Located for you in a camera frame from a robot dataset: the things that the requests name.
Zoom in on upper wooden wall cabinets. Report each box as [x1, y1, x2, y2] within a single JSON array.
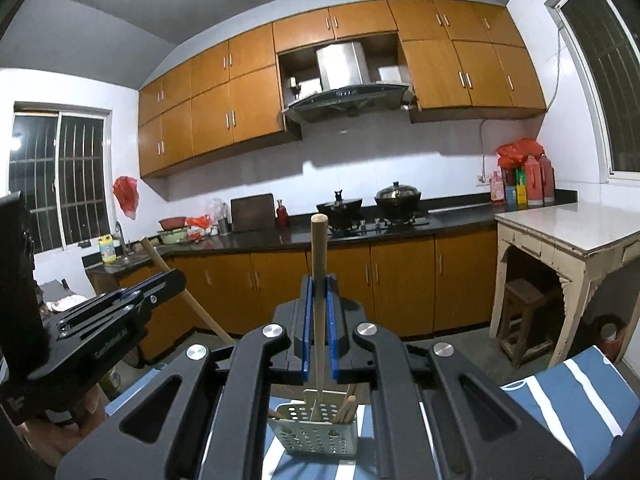
[[138, 0, 547, 178]]

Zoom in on blue white striped tablecloth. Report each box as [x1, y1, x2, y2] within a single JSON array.
[[87, 347, 639, 479]]

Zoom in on red bottle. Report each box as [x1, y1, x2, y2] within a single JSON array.
[[277, 200, 290, 228]]

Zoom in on red plastic bag on wall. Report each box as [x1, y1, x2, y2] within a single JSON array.
[[112, 176, 139, 220]]

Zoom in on steel range hood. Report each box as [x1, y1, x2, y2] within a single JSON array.
[[279, 35, 416, 124]]

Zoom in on white weathered side table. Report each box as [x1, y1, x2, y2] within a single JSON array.
[[489, 202, 640, 367]]

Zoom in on red plastic bag on bottles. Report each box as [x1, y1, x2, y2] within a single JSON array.
[[496, 138, 544, 169]]

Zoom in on pink bottle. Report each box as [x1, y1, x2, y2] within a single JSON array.
[[489, 170, 506, 204]]

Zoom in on barred window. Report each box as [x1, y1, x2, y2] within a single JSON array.
[[547, 0, 639, 182], [9, 110, 111, 252]]

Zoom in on person's left hand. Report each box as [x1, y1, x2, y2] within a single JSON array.
[[14, 383, 112, 466]]

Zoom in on left barred window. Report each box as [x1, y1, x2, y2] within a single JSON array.
[[9, 110, 111, 252]]

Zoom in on gas stove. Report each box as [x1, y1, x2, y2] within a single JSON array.
[[329, 216, 431, 238]]

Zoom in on yellow detergent bottle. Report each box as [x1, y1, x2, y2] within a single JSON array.
[[98, 234, 117, 264]]

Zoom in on wooden stool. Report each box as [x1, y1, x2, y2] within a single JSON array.
[[498, 278, 561, 370]]

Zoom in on right barred window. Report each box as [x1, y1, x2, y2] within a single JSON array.
[[547, 0, 639, 182]]

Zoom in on green perforated utensil holder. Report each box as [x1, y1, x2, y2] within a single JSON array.
[[268, 389, 359, 458]]

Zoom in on green and red basins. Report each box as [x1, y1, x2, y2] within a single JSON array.
[[158, 216, 188, 245]]

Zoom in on sink faucet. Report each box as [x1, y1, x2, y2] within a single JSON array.
[[114, 221, 132, 256]]

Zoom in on black wok with utensils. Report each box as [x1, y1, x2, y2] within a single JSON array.
[[317, 190, 363, 231]]

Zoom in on black wok with lid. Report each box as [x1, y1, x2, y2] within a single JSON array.
[[374, 181, 421, 223]]

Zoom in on dark wooden cutting board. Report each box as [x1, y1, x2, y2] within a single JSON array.
[[231, 193, 276, 233]]

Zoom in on red thermos bottles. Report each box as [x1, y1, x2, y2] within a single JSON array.
[[523, 154, 555, 207]]

